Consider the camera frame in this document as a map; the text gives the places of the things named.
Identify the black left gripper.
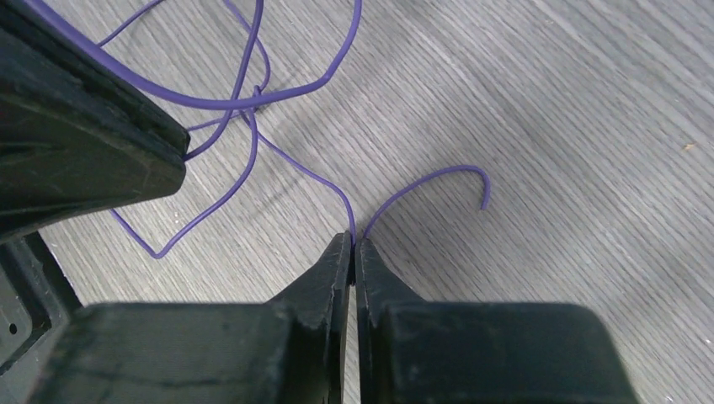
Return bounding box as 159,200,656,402
1,232,82,403

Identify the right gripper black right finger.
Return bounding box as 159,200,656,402
354,239,637,403

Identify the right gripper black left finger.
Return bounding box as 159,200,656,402
29,233,352,403

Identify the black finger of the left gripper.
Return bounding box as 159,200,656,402
1,1,190,241

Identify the dark purple cable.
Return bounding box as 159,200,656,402
22,0,492,260

